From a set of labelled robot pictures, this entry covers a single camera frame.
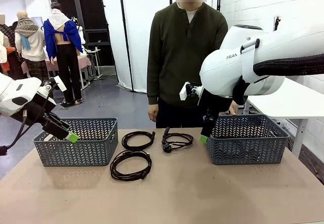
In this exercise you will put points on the small white desk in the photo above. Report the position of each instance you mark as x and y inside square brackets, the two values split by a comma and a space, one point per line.
[94, 51]

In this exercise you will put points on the person's left hand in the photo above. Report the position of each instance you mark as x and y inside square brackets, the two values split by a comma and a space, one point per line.
[233, 108]

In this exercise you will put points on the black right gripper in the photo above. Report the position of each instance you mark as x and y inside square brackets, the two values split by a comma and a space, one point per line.
[215, 102]

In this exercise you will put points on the white backdrop screen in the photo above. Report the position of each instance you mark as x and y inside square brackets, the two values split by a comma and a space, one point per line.
[136, 31]

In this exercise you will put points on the person in green shirt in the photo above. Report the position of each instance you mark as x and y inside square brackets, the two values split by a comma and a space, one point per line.
[177, 56]

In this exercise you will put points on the mannequin in blue jacket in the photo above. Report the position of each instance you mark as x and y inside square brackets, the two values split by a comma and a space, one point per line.
[65, 56]

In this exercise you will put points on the large white table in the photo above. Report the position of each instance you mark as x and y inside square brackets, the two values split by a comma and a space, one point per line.
[291, 102]

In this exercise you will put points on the black braided right arm sleeve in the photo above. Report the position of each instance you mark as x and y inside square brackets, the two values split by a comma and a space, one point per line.
[291, 67]

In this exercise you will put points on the person's right forearm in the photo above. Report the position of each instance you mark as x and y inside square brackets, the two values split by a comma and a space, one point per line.
[153, 92]

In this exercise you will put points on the person's right hand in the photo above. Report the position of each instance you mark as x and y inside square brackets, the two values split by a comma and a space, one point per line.
[153, 112]

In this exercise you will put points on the white mannequin torso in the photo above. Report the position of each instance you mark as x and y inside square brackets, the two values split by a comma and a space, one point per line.
[81, 36]

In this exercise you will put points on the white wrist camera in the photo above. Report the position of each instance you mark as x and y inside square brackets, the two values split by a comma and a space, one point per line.
[60, 82]
[182, 92]

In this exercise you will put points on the black tripod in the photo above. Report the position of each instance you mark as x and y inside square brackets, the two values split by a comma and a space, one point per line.
[277, 23]

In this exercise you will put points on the black grid door panel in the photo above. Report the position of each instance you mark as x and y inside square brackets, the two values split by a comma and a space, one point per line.
[93, 8]

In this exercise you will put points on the table with pink cloth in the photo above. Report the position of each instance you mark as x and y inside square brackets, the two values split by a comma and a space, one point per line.
[83, 61]

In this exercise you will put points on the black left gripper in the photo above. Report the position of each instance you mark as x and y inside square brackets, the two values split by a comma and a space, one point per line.
[57, 129]

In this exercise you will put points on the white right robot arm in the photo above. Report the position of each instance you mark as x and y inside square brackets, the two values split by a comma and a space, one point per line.
[222, 69]

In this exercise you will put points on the black backdrop frame pole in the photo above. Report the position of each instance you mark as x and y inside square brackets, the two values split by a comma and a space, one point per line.
[123, 18]

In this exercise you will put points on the gray plastic mesh basket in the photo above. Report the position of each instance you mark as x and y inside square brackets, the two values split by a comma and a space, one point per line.
[245, 150]
[76, 148]

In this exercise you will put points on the bystander with plaid scarf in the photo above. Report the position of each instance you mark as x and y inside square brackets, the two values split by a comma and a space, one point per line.
[5, 46]

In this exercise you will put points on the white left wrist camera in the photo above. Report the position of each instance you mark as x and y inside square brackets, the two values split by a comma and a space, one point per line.
[60, 82]

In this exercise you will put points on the mannequin with patterned scarf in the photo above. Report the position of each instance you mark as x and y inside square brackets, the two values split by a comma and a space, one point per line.
[30, 46]

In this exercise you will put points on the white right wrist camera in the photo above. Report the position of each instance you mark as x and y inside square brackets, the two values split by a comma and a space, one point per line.
[182, 92]

